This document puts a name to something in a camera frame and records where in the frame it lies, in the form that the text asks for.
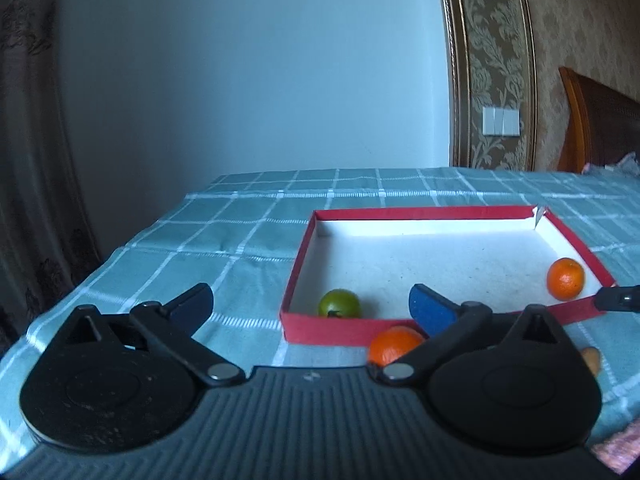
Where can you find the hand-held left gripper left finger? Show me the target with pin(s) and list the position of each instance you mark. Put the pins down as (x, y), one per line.
(192, 306)

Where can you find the gilded wall moulding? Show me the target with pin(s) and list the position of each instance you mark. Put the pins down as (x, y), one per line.
(492, 60)

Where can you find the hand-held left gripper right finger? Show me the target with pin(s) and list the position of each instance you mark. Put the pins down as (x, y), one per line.
(429, 310)

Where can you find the red cardboard box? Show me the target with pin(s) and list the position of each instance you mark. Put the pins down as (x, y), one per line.
(425, 260)

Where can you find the dark patterned curtain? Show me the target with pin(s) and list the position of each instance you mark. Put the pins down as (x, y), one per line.
(30, 160)

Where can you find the green checked tablecloth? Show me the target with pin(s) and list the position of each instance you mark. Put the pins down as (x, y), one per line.
(200, 240)

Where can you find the orange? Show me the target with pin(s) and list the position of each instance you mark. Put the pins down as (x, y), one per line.
(566, 278)
(392, 347)

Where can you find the pink patterned cloth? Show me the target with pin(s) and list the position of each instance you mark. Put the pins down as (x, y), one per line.
(617, 450)

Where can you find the white light switch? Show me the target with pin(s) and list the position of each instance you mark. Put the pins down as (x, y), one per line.
(501, 121)

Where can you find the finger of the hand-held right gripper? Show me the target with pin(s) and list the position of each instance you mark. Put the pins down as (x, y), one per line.
(617, 299)

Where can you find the brown longan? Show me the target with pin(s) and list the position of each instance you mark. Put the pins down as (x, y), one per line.
(592, 360)

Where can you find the wooden headboard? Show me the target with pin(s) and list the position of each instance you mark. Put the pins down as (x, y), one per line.
(600, 120)

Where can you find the green tomato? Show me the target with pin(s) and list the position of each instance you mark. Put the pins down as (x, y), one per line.
(340, 303)

